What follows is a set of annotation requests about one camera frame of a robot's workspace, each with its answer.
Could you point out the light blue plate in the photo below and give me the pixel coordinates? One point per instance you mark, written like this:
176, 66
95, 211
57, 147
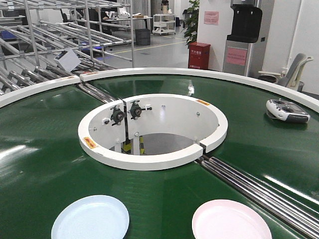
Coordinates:
92, 217

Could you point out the light pink plate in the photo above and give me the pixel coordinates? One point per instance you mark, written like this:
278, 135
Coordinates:
227, 219

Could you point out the steel conveyor rollers left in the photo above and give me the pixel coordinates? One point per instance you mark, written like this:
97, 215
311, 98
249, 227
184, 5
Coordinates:
96, 93

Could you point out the steel conveyor rollers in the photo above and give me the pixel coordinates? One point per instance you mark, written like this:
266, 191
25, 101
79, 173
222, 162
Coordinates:
297, 215
96, 93

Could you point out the white outer conveyor rim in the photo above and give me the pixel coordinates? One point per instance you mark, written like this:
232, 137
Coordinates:
19, 94

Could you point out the steel conveyor rollers right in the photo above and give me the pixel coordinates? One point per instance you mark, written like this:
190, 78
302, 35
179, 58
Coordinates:
297, 215

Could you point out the red fire extinguisher box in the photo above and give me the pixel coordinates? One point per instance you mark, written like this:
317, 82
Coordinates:
198, 55

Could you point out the black plastic crate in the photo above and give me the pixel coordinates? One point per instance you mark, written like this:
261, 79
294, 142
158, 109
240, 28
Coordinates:
143, 36

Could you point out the green potted plant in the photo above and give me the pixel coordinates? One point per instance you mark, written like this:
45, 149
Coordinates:
191, 21

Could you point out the white shelf cart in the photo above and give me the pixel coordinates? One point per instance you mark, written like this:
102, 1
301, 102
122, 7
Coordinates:
163, 24

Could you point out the white paper box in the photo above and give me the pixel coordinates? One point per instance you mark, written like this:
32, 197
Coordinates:
67, 59

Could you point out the white grey remote controller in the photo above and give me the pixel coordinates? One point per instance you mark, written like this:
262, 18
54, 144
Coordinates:
286, 111

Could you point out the black water dispenser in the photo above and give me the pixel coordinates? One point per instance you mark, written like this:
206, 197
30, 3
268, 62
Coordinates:
246, 25

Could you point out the metal roller rack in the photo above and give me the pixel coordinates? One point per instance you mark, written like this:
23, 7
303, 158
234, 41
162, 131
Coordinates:
34, 32

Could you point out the grey office chair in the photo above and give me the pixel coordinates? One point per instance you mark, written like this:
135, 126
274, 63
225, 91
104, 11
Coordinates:
292, 78

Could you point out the pink wall notice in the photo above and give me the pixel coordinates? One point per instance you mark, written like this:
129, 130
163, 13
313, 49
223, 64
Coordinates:
211, 17

